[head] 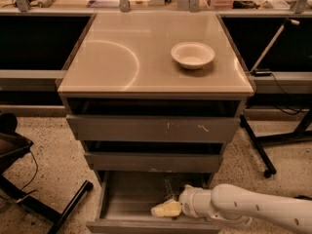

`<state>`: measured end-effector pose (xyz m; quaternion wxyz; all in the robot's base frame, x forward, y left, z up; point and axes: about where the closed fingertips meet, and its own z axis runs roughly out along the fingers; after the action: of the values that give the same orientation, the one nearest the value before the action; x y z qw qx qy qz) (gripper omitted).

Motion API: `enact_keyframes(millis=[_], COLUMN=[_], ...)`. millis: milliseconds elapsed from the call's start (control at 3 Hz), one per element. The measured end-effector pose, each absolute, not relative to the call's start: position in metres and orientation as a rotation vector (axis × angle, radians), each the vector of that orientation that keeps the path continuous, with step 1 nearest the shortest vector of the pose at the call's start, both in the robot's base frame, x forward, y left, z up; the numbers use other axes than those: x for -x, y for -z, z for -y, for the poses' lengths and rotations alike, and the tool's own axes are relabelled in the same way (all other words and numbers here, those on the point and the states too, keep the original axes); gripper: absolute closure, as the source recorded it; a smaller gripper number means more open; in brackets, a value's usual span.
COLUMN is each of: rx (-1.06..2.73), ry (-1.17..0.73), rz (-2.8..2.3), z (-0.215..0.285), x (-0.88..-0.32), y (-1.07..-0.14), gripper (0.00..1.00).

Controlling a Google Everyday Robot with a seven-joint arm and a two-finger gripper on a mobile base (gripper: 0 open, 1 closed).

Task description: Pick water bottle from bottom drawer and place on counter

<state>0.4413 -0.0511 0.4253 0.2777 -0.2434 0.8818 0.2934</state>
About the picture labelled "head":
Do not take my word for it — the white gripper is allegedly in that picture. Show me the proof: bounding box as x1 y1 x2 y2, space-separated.
151 184 214 217

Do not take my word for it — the grey drawer cabinet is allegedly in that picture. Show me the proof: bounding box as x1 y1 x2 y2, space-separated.
54 11 257 180

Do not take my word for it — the grey bottom drawer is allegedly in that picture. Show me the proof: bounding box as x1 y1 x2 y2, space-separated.
87 172 220 234

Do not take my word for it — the black stand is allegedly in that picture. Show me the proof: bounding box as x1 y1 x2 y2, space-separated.
240 109 312 178
0 112 95 234

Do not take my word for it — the clear plastic water bottle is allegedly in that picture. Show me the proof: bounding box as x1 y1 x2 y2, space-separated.
164 175 176 200

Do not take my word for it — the grey top drawer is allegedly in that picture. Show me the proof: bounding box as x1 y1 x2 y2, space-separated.
65 97 242 144

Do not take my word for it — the black cable on floor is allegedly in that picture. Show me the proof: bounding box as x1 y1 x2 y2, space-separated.
16 150 39 204

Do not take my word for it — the grey drawer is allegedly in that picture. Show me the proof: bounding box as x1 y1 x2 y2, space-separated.
83 141 224 173
65 97 242 144
87 172 220 234

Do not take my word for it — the grey middle drawer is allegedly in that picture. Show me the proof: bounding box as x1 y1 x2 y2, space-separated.
83 141 224 173

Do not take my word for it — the black stand right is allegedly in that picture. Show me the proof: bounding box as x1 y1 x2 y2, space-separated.
240 109 312 178

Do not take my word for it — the black stand left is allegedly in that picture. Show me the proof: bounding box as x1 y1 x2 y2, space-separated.
0 112 95 234

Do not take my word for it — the white rod with black base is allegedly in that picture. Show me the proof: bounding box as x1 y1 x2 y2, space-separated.
250 18 300 74

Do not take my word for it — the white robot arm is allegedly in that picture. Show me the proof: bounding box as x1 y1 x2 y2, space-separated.
151 184 312 234

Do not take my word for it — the white paper bowl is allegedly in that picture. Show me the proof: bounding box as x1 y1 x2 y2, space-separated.
171 42 215 70

